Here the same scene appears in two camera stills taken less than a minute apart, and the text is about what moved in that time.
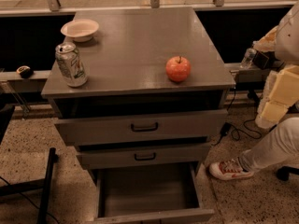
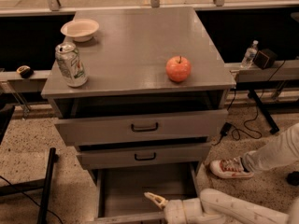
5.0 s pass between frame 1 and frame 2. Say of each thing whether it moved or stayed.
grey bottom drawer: stayed
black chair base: moved
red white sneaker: stayed
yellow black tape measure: stayed
